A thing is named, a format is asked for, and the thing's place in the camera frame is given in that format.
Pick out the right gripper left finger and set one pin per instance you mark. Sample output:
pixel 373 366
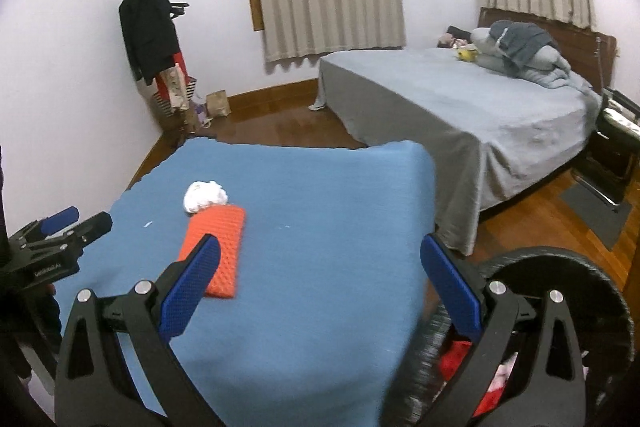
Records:
pixel 93 385

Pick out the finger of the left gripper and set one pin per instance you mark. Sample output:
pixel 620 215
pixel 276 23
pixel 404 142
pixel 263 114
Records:
pixel 88 231
pixel 59 221

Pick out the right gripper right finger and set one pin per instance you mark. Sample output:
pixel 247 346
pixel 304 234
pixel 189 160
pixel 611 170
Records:
pixel 547 384

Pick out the red cloth garment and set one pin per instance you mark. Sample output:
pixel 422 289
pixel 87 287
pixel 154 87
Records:
pixel 460 365

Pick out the white tissue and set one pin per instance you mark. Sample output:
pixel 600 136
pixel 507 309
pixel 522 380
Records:
pixel 201 195

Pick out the black lined trash bin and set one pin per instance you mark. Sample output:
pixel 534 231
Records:
pixel 601 317

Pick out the grey floor mat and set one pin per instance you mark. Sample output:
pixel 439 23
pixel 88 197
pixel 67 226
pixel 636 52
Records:
pixel 606 221

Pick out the brown paper bag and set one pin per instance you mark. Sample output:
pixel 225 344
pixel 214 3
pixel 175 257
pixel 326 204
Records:
pixel 217 104

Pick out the coat rack with clothes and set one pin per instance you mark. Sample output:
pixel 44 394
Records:
pixel 155 58

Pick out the blue table cloth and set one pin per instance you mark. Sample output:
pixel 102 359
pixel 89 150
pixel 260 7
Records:
pixel 329 287

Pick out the bed with grey sheet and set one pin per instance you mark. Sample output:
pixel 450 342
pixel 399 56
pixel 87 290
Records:
pixel 491 136

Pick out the wooden headboard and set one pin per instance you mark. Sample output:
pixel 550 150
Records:
pixel 590 53

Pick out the grey pillows and clothes pile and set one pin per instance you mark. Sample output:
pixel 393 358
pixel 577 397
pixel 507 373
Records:
pixel 522 50

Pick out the yellow toy on bed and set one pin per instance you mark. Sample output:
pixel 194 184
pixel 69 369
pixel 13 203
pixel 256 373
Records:
pixel 466 54

